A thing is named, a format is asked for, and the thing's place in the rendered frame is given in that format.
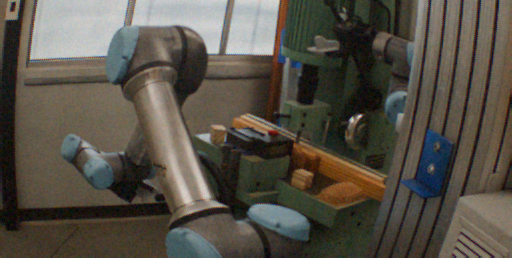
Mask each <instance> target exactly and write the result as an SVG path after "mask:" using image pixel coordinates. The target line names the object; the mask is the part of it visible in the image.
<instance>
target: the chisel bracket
mask: <svg viewBox="0 0 512 258"><path fill-rule="evenodd" d="M331 108H332V106H331V104H328V103H325V102H323V101H320V100H317V99H314V103H313V104H304V103H300V102H297V101H296V100H295V101H284V103H283V109H282V114H288V115H291V118H282V117H281V122H280V125H282V126H284V127H287V128H289V129H292V130H294V131H296V132H299V133H302V131H305V130H315V129H324V128H325V124H326V120H323V119H322V118H323V115H325V114H327V113H331Z"/></svg>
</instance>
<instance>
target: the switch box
mask: <svg viewBox="0 0 512 258"><path fill-rule="evenodd" d="M399 1H400V3H399V11H398V14H399V15H398V19H397V20H398V23H397V26H396V27H397V32H396V36H400V37H403V38H406V39H409V40H415V36H416V33H415V32H416V29H417V27H416V25H417V17H418V14H417V13H418V6H419V3H418V2H419V0H399Z"/></svg>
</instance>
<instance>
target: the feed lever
mask: <svg viewBox="0 0 512 258"><path fill-rule="evenodd" d="M323 3H324V4H325V5H327V6H329V7H330V8H331V10H332V12H333V14H334V17H335V19H336V22H337V23H341V22H342V20H341V18H340V15H339V13H338V12H337V10H336V8H335V6H334V4H335V3H336V0H323ZM351 56H352V55H351ZM352 57H353V59H354V61H355V64H356V66H357V69H358V71H359V74H360V76H361V79H362V81H363V84H364V86H365V88H364V89H363V90H362V91H361V94H360V98H359V100H360V104H361V106H363V107H366V108H369V109H372V110H373V111H375V110H377V109H380V110H382V109H383V106H382V105H381V102H382V94H381V92H379V91H377V90H374V89H371V87H369V86H368V83H367V81H366V78H365V76H364V73H363V72H362V71H361V70H360V69H359V60H358V58H357V55H353V56H352Z"/></svg>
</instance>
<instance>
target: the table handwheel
mask: <svg viewBox="0 0 512 258"><path fill-rule="evenodd" d="M196 152H198V154H199V158H200V161H201V163H202V165H203V166H204V167H206V168H207V170H208V171H209V172H210V173H211V174H212V175H213V178H214V179H215V181H216V184H217V186H218V189H219V192H220V196H221V200H223V205H225V206H227V207H229V209H230V211H231V213H232V216H233V218H234V204H236V203H240V202H242V201H240V200H239V199H237V198H236V197H235V201H233V196H232V191H231V188H230V185H228V182H227V180H226V178H225V176H224V174H223V172H222V169H221V168H220V166H219V165H218V164H217V163H215V162H214V161H213V160H212V159H211V158H210V157H209V156H207V155H206V153H204V152H201V151H196ZM234 202H235V203H234Z"/></svg>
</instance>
